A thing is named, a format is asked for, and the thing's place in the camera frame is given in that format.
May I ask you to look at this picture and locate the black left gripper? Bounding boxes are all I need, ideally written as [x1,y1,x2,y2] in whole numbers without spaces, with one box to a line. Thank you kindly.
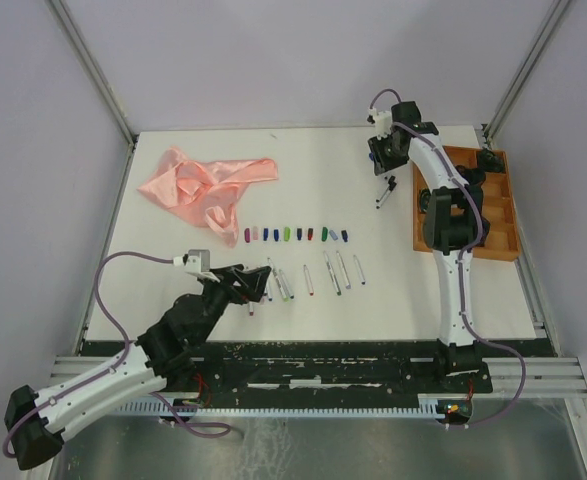
[196,264,271,344]

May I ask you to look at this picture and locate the lime green capped marker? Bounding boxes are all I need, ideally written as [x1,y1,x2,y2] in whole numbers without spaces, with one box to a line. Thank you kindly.
[267,257,289,302]

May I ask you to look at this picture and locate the lavender capped marker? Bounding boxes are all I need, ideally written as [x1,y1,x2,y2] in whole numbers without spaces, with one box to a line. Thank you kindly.
[336,250,352,290]

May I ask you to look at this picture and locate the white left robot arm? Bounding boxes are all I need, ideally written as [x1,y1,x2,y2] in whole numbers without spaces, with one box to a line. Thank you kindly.
[2,264,272,470]

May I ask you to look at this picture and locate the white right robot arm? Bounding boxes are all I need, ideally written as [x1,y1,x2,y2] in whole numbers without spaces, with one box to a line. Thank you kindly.
[367,101,484,391]

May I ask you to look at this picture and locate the black capped marker right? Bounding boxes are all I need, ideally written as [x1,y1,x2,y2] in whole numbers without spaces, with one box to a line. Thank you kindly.
[377,180,399,209]

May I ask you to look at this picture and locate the black capped marker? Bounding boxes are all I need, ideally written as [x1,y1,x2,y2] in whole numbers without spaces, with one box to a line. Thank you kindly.
[375,176,398,207]
[377,180,399,209]

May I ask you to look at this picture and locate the blue yellow rolled tie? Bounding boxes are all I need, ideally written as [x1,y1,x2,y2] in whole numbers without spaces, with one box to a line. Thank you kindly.
[418,189,431,214]

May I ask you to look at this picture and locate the black capped marker left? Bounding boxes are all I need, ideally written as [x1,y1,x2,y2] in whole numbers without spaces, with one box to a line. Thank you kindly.
[375,176,398,207]

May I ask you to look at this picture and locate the dark rolled tie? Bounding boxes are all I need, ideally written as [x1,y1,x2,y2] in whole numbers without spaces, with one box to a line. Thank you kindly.
[476,148,506,174]
[457,165,486,194]

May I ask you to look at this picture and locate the dark rolled tie top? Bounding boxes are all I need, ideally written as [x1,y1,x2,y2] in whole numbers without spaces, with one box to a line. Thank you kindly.
[476,148,506,174]

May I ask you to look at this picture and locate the orange wooden divider tray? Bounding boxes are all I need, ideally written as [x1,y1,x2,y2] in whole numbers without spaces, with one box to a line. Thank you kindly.
[412,150,521,261]

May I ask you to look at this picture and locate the pink satin cloth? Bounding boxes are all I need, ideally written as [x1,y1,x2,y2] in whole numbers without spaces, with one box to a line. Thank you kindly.
[137,147,279,247]

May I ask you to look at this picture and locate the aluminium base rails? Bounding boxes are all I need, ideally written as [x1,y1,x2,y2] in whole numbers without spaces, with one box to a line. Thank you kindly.
[47,356,587,399]

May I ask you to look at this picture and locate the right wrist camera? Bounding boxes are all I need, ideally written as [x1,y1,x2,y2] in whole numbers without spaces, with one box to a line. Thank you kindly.
[367,107,393,140]

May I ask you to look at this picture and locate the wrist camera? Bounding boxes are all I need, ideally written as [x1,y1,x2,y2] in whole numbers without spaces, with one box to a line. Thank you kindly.
[367,107,393,140]
[172,249,219,282]

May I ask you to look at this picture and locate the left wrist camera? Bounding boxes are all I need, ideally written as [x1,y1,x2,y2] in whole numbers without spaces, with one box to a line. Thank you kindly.
[172,249,219,282]

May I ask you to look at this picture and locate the aluminium frame post right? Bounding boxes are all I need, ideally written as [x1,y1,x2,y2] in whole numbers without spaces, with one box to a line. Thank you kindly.
[478,0,577,149]

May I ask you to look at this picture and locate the aluminium frame post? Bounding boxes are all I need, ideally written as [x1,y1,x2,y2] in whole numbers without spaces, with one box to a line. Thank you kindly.
[478,0,577,149]
[45,0,137,145]

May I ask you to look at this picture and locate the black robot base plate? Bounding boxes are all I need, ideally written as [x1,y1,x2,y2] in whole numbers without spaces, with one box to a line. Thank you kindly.
[81,341,494,401]

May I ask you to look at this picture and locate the light blue cable duct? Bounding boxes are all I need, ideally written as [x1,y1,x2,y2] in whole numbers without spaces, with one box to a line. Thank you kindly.
[115,387,467,417]

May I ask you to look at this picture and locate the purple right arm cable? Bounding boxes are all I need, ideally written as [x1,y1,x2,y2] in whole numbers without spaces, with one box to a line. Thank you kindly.
[369,89,527,431]

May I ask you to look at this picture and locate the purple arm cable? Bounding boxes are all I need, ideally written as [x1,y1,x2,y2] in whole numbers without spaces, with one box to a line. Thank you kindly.
[369,89,527,431]
[2,251,234,459]

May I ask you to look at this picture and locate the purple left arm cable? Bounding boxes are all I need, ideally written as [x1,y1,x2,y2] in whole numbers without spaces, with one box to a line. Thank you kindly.
[2,251,234,459]

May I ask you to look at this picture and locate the aluminium frame post left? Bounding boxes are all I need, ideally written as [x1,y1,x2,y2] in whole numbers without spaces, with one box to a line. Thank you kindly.
[45,0,137,145]

